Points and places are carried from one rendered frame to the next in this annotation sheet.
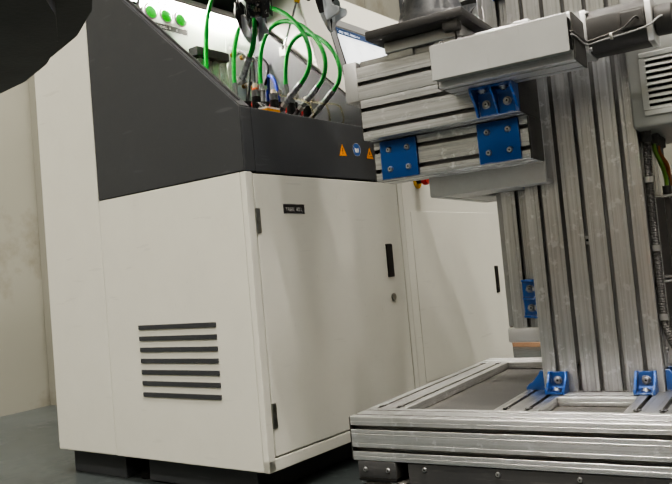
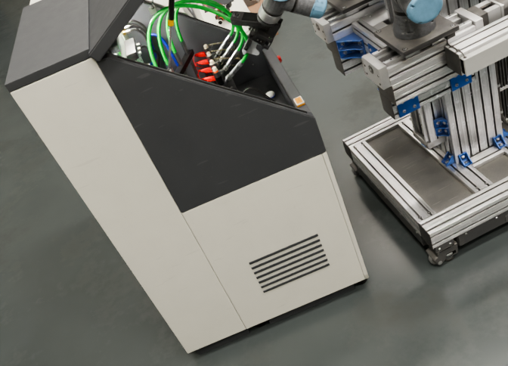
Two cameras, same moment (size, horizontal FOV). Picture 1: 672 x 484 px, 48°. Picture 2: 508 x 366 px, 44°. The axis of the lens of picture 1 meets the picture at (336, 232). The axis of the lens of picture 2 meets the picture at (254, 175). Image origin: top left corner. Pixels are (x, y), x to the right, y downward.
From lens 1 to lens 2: 2.27 m
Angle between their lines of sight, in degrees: 51
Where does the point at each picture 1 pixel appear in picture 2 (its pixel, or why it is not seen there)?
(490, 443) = (494, 209)
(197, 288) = (298, 224)
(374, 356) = not seen: hidden behind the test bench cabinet
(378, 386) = not seen: hidden behind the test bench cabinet
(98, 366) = (214, 299)
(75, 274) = (170, 263)
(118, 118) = (188, 156)
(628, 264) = (489, 97)
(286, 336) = not seen: hidden behind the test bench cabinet
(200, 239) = (295, 199)
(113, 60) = (168, 119)
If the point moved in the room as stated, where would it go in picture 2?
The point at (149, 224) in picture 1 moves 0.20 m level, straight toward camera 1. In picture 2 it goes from (243, 208) to (290, 212)
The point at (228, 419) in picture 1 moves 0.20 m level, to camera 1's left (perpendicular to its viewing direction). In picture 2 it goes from (336, 270) to (309, 305)
